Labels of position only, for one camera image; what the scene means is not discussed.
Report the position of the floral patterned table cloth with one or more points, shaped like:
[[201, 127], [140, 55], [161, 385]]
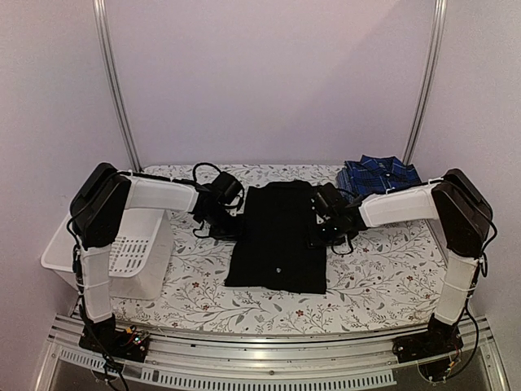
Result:
[[388, 277]]

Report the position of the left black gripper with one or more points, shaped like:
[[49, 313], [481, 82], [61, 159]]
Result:
[[238, 233]]

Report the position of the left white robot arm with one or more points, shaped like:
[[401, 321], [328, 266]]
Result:
[[98, 208]]

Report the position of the right aluminium frame post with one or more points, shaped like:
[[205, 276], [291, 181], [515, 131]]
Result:
[[433, 54]]

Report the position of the left aluminium frame post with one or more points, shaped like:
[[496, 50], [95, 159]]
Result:
[[109, 62]]

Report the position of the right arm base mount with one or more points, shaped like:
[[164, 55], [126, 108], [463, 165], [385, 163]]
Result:
[[434, 341]]

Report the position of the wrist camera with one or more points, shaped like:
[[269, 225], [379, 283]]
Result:
[[226, 188], [328, 201]]

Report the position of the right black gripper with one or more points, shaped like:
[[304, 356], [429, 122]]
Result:
[[314, 239]]

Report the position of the blue plaid folded shirt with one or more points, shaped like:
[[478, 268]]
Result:
[[372, 175]]

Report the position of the aluminium front rail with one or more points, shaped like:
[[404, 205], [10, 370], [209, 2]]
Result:
[[186, 360]]

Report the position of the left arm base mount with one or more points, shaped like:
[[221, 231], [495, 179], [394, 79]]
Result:
[[126, 344]]

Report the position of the black long sleeve shirt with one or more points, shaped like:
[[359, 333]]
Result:
[[273, 251]]

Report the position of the aluminium frame post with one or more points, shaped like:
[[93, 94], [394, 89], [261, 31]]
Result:
[[109, 62], [433, 54]]

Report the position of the white plastic basket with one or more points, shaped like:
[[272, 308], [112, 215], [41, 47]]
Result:
[[138, 259]]

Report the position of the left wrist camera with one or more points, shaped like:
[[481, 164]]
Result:
[[226, 188]]

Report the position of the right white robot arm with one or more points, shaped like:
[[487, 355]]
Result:
[[465, 216]]

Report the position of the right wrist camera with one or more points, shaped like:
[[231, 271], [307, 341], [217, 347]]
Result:
[[328, 201]]

